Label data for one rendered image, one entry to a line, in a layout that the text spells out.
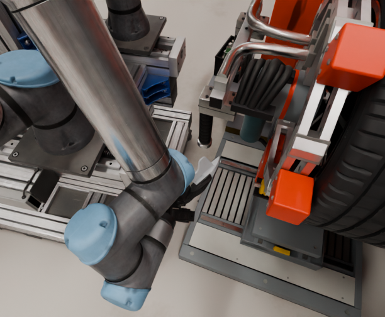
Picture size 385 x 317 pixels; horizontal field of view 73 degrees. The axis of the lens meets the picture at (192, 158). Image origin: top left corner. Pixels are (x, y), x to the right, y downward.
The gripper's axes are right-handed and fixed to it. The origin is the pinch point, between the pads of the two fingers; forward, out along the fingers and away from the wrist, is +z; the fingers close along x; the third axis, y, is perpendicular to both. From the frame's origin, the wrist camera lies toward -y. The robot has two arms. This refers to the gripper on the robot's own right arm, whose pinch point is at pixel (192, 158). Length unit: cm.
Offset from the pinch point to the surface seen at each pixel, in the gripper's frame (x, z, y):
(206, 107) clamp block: -4.8, 6.8, 10.1
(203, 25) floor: 71, 199, -29
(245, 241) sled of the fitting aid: 3, 14, -69
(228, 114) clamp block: -9.7, 6.8, 7.8
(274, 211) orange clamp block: -20.2, -8.8, -7.0
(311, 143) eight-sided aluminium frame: -27.4, -0.5, 4.6
